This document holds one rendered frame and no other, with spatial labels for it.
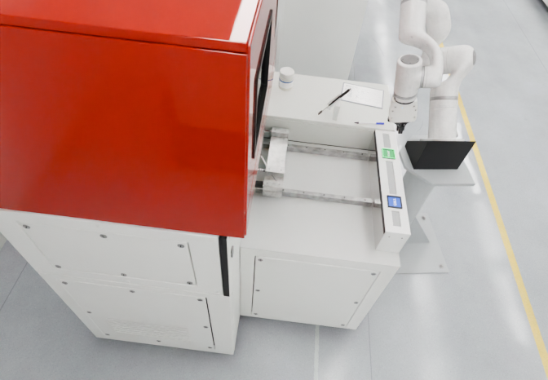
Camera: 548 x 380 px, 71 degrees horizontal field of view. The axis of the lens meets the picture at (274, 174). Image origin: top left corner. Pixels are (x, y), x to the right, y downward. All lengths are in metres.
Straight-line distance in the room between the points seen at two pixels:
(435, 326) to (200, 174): 1.90
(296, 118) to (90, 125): 1.12
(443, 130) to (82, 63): 1.52
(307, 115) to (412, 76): 0.57
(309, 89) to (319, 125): 0.24
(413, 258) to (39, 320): 2.17
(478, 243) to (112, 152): 2.47
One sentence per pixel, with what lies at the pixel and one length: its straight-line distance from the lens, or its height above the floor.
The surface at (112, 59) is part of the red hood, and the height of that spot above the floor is 1.76.
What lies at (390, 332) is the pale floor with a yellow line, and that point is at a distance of 2.39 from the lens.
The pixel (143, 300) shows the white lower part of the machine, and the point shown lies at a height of 0.68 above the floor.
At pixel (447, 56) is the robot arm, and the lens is 1.92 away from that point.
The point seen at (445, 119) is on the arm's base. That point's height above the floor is 1.05.
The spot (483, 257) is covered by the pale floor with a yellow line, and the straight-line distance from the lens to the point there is 2.87.
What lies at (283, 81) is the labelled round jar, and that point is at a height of 1.02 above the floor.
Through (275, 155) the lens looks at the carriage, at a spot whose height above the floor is 0.88.
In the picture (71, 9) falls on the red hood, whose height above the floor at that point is 1.82.
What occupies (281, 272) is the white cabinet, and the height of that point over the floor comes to 0.65.
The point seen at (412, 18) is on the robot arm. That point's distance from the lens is 1.51.
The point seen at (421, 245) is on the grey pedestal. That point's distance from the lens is 2.70.
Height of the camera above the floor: 2.14
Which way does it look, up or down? 50 degrees down
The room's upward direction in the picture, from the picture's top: 6 degrees clockwise
